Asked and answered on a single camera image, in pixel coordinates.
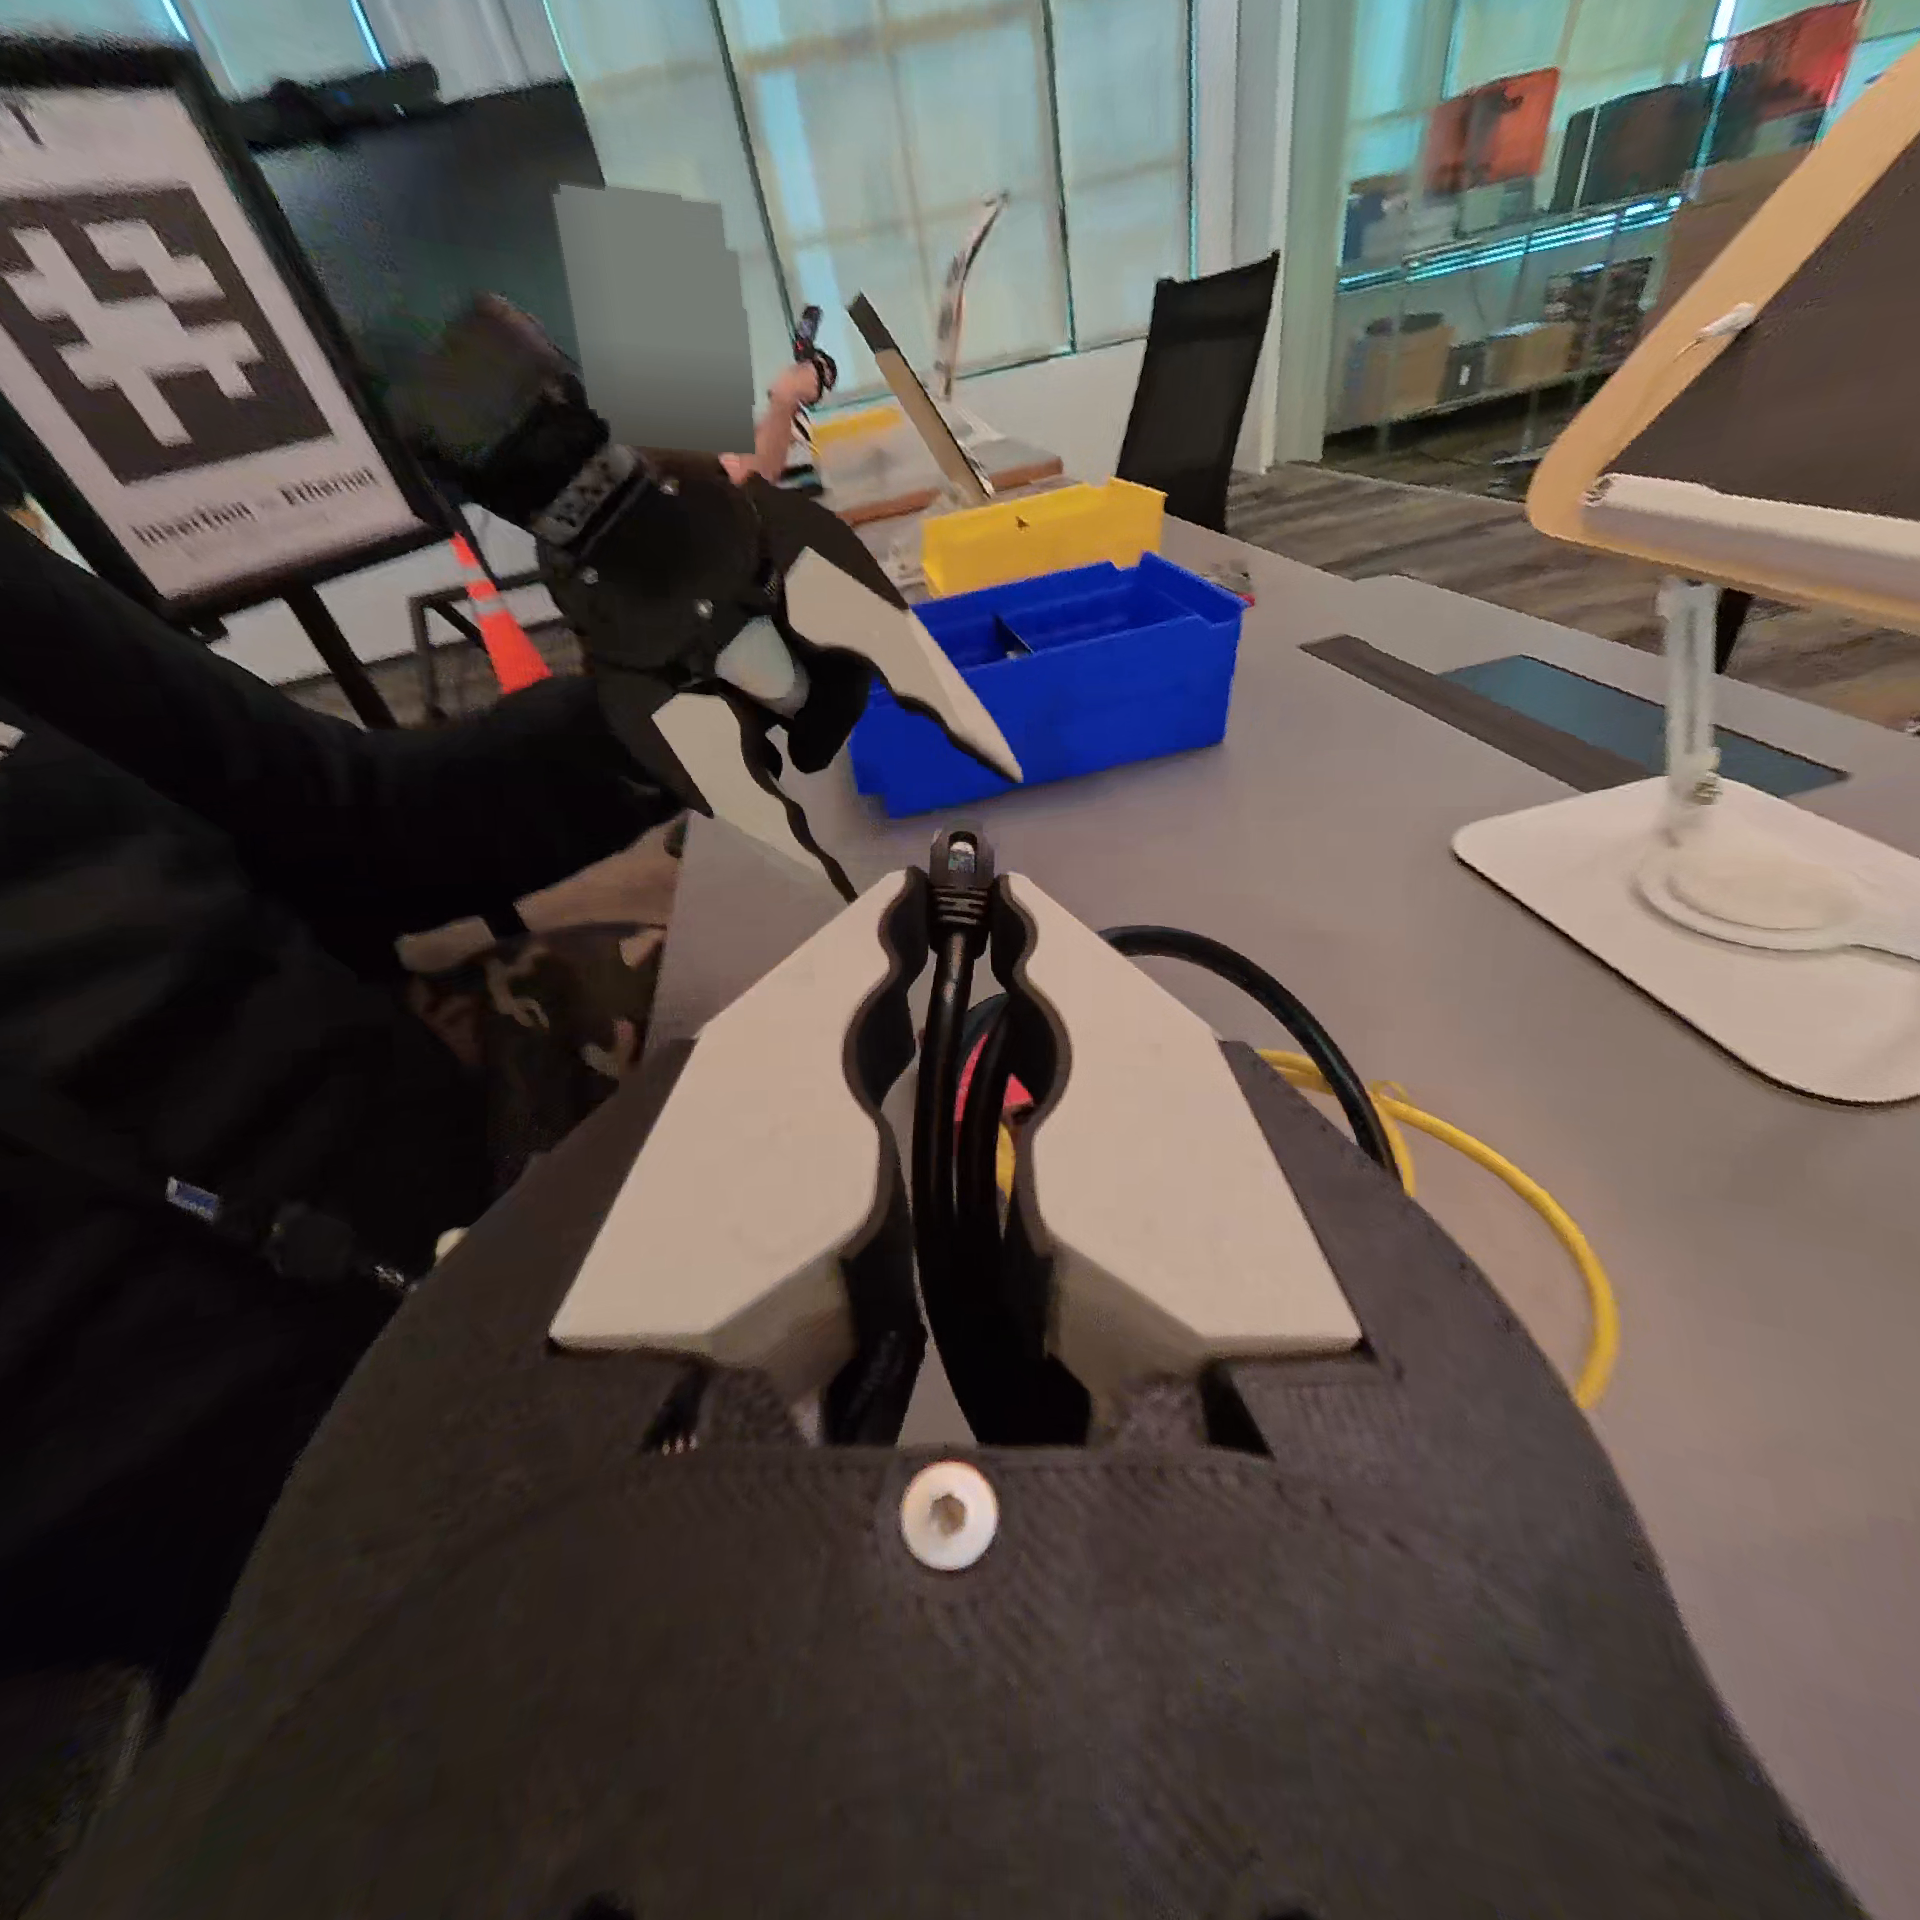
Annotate yellow ethernet cable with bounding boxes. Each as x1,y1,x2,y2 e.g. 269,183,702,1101
998,1048,1625,1410

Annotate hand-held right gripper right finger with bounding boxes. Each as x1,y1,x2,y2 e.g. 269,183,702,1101
982,872,1362,1450

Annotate dark table cable cover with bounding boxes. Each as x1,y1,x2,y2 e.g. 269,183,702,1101
1304,633,1846,799

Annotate person's camouflage pants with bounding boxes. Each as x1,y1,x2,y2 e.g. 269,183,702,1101
397,839,676,1200

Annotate orange traffic cone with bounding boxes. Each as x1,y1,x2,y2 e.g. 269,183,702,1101
447,532,552,697

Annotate storage shelf rack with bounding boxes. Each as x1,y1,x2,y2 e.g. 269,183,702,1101
1324,0,1868,451

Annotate framed sign on easel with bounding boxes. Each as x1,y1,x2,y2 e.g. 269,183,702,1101
0,42,484,737

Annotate large black screen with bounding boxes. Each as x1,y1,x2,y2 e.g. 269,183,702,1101
237,61,610,434

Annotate red cable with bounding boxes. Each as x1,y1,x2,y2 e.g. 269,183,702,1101
967,1002,1042,1119

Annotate person's black jacket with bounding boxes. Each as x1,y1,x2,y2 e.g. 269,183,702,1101
0,507,528,1664

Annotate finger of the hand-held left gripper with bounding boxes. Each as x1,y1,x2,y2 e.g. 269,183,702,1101
649,691,864,906
781,544,1028,784

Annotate blue plastic bin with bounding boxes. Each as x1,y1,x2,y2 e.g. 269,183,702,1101
849,553,1249,820

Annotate black office chair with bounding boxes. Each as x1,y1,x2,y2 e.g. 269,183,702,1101
1117,250,1285,536

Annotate tilted board on stand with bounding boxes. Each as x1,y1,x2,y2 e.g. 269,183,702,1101
845,293,1005,507

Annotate black ethernet cable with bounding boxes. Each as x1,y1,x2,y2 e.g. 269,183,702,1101
907,826,1409,1450

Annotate yellow plastic bin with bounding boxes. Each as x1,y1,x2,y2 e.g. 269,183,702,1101
919,478,1171,597

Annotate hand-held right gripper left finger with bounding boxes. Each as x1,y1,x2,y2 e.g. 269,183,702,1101
545,867,924,1450

